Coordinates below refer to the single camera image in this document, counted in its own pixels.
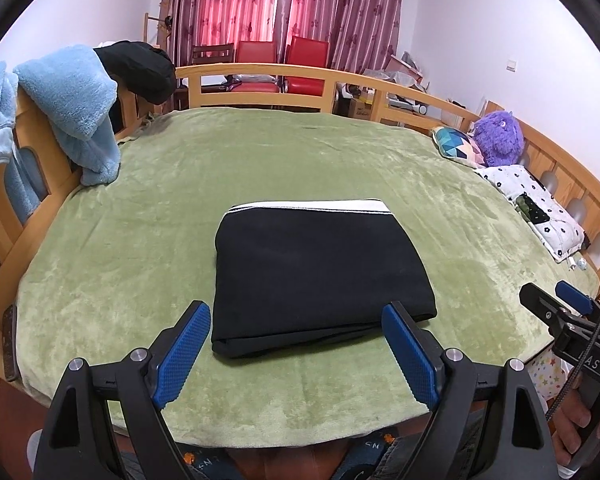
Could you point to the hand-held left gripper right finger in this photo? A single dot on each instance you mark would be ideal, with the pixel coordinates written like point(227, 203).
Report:
point(412, 355)

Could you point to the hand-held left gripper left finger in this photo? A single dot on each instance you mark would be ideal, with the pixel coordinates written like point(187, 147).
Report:
point(182, 355)

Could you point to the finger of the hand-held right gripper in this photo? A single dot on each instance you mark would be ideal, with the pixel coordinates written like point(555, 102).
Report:
point(575, 297)
point(540, 302)

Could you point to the black pants with white stripe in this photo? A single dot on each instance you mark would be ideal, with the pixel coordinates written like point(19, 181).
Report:
point(310, 270)

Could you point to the person's right hand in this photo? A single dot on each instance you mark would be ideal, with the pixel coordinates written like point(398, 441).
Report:
point(572, 422)

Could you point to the star-print bed sheet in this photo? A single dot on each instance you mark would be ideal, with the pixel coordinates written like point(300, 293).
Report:
point(547, 375)

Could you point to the white flower-print pillow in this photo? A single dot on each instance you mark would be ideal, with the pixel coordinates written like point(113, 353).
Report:
point(535, 205)

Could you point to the person's dark patterned clothing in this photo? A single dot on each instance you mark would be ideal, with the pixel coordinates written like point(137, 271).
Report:
point(300, 457)

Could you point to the purple plush toy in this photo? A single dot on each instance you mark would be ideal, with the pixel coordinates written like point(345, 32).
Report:
point(500, 137)

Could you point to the colourful geometric pillow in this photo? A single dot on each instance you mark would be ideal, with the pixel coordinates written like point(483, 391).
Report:
point(455, 145)

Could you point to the green plush blanket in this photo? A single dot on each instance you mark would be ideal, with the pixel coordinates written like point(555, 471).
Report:
point(300, 160)

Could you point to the cardboard box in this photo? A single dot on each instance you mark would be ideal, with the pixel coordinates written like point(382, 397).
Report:
point(360, 107)

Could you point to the light blue fleece garment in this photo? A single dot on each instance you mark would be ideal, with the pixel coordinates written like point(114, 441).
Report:
point(65, 110)

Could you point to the black garment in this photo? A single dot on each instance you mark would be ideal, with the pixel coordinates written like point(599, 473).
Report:
point(140, 70)

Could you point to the red chair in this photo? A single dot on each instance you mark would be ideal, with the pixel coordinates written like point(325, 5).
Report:
point(255, 62)
point(306, 62)

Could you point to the dark wooden chair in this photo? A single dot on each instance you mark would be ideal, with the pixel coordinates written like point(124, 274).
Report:
point(212, 55)

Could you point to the wooden coat rack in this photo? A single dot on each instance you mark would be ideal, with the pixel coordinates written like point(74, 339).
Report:
point(157, 27)

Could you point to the pink flowered curtains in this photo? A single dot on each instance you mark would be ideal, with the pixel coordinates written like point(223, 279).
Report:
point(290, 5)

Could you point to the white wall socket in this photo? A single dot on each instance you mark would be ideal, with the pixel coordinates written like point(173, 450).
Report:
point(511, 65)

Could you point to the wooden bed frame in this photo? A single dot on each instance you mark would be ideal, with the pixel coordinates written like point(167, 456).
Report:
point(260, 77)

